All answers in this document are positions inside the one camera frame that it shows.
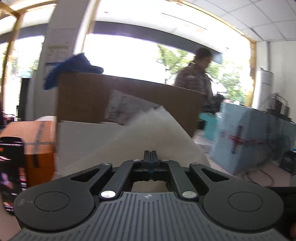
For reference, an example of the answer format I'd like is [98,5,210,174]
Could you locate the black power adapters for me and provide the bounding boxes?
[267,93,292,122]

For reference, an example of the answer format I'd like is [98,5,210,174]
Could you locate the black hanging cable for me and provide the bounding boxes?
[240,129,282,188]

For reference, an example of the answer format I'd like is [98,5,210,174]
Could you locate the small dark teal box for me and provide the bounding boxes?
[279,150,296,176]

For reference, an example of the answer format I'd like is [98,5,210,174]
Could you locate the blue cloth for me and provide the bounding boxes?
[44,53,104,90]

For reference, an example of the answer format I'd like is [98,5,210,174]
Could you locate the white foam board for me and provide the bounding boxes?
[53,120,124,179]

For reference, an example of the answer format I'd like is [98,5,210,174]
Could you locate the person in plaid jacket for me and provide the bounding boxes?
[174,48,224,114]

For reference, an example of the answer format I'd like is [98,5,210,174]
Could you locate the orange shoe box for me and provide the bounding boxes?
[1,120,56,187]

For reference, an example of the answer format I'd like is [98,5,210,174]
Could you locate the light blue cardboard box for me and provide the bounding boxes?
[211,103,295,174]

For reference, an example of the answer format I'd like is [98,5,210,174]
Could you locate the black smartphone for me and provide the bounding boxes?
[1,137,27,215]

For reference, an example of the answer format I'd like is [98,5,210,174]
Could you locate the brown cardboard box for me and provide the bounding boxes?
[57,73,202,137]

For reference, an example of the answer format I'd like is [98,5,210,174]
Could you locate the teal flat box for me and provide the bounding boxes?
[199,113,219,141]

